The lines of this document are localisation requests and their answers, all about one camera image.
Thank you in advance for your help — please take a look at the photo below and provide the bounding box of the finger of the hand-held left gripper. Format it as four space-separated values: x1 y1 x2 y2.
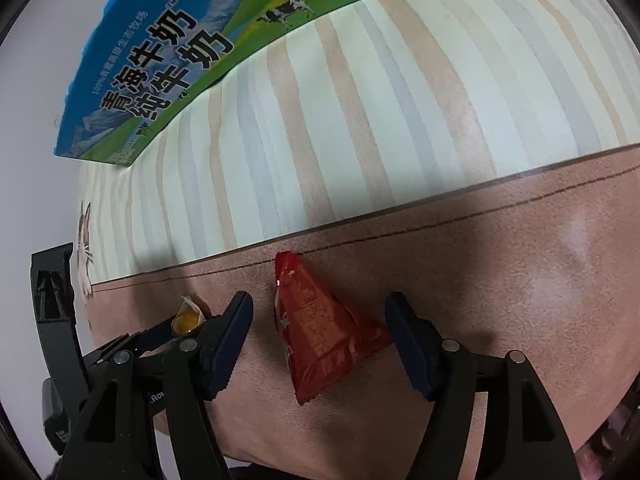
82 316 211 368
31 242 93 411

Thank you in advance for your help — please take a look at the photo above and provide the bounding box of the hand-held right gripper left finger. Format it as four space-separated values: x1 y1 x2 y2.
55 290 254 480

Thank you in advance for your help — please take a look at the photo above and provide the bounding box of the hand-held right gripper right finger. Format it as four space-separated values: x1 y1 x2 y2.
384 291 584 480

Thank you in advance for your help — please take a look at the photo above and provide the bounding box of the yellow jelly cup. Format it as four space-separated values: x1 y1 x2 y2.
171 296 209 339

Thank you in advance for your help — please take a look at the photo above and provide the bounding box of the red snack packet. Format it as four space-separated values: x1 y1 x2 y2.
274 251 394 407

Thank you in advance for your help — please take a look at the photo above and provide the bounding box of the pink brown mat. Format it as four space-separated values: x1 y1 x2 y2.
85 142 640 480

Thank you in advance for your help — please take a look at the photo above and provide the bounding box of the pink cloth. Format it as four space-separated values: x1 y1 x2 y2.
575 400 640 480

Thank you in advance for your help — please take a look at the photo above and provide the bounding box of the striped cat print blanket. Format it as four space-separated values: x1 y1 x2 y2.
74 0 640 306

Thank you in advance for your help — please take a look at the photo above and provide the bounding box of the blue green milk carton box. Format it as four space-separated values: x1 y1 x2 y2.
54 0 389 169

